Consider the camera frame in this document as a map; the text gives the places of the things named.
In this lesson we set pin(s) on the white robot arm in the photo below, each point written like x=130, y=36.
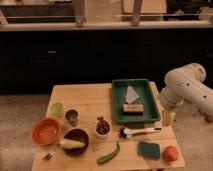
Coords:
x=187, y=83

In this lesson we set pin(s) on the orange fruit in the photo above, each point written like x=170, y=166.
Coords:
x=171, y=153

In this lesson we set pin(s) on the orange bowl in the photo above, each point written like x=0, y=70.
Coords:
x=45, y=131

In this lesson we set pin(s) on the dark brown bowl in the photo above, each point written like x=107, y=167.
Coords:
x=77, y=135

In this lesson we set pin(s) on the light green cup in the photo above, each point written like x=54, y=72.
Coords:
x=57, y=109

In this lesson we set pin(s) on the black and white brush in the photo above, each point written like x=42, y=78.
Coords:
x=128, y=133

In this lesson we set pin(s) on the green plastic tray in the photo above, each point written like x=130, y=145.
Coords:
x=150, y=114

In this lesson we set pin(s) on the metal cup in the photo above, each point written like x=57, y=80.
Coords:
x=72, y=117

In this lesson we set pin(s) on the green chili pepper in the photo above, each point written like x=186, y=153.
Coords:
x=106, y=158

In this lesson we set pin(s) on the metal fork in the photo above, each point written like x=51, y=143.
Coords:
x=50, y=154

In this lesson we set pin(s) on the tan wooden gripper block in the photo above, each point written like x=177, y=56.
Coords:
x=168, y=118

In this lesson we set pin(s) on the yellow corn cob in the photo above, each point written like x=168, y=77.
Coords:
x=69, y=144

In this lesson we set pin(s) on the teal sponge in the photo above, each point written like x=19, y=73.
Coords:
x=149, y=150

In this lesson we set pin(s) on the white cup with nuts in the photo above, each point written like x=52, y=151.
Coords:
x=102, y=128

